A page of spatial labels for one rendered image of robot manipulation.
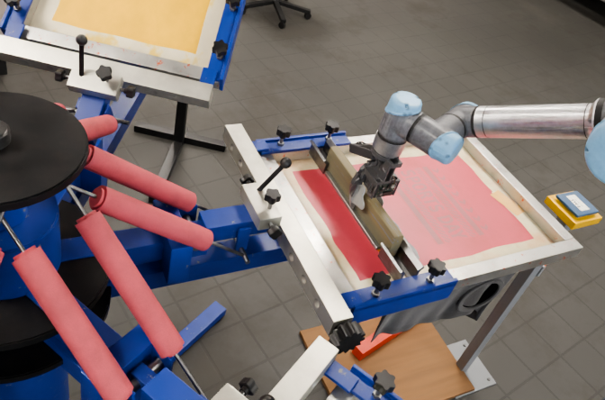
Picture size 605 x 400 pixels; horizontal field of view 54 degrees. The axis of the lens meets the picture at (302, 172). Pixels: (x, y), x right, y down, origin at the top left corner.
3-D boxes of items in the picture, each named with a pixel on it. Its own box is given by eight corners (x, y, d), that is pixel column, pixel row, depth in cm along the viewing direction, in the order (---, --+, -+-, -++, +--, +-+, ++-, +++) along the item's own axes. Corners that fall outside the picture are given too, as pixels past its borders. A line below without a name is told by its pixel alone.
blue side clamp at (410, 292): (437, 282, 152) (446, 265, 147) (448, 297, 148) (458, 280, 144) (337, 308, 138) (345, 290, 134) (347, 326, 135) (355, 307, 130)
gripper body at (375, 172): (368, 201, 147) (383, 164, 140) (353, 178, 153) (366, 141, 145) (393, 196, 151) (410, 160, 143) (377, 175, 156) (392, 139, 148)
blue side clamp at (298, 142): (338, 148, 187) (345, 130, 183) (346, 158, 184) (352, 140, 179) (251, 158, 173) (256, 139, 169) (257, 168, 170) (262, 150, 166)
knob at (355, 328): (347, 327, 130) (356, 306, 125) (360, 349, 126) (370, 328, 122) (318, 335, 126) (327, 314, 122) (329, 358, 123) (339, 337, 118)
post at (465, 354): (465, 340, 260) (574, 178, 201) (495, 384, 246) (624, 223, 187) (425, 353, 250) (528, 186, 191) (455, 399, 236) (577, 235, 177)
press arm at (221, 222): (262, 214, 149) (266, 200, 146) (271, 231, 145) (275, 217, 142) (196, 225, 141) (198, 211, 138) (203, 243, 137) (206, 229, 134)
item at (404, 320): (467, 300, 198) (515, 225, 175) (483, 321, 192) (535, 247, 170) (351, 333, 177) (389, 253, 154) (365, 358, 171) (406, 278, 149)
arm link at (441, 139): (476, 128, 135) (437, 104, 139) (455, 145, 127) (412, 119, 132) (463, 154, 140) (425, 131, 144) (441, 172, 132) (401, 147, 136)
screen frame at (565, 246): (458, 133, 207) (463, 124, 205) (576, 256, 170) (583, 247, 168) (252, 157, 172) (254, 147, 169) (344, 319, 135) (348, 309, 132)
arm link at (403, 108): (415, 113, 130) (384, 94, 134) (399, 151, 137) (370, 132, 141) (432, 102, 136) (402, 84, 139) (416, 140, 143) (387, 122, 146)
